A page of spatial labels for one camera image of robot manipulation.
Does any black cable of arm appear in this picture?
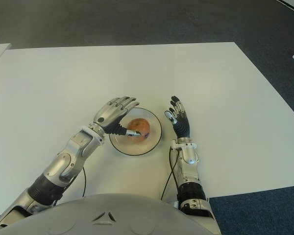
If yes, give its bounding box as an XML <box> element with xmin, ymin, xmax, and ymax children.
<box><xmin>160</xmin><ymin>146</ymin><xmax>179</xmax><ymax>200</ymax></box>
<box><xmin>81</xmin><ymin>166</ymin><xmax>87</xmax><ymax>198</ymax></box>

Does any white plate with black rim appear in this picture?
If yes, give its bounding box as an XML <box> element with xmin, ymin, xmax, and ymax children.
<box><xmin>108</xmin><ymin>107</ymin><xmax>162</xmax><ymax>156</ymax></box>

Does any grey robot torso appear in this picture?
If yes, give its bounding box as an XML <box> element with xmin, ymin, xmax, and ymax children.
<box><xmin>0</xmin><ymin>193</ymin><xmax>222</xmax><ymax>235</ymax></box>

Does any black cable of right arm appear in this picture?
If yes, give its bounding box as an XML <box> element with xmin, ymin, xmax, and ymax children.
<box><xmin>160</xmin><ymin>146</ymin><xmax>179</xmax><ymax>200</ymax></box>

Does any red-yellow apple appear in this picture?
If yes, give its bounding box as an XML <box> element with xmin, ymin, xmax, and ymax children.
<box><xmin>126</xmin><ymin>117</ymin><xmax>151</xmax><ymax>142</ymax></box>

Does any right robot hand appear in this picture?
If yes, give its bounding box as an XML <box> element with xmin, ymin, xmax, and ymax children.
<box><xmin>164</xmin><ymin>95</ymin><xmax>192</xmax><ymax>140</ymax></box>

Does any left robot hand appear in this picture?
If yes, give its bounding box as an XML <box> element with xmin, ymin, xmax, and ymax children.
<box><xmin>92</xmin><ymin>96</ymin><xmax>142</xmax><ymax>137</ymax></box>

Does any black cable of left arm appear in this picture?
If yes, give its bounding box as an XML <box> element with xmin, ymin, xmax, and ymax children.
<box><xmin>81</xmin><ymin>166</ymin><xmax>87</xmax><ymax>198</ymax></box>

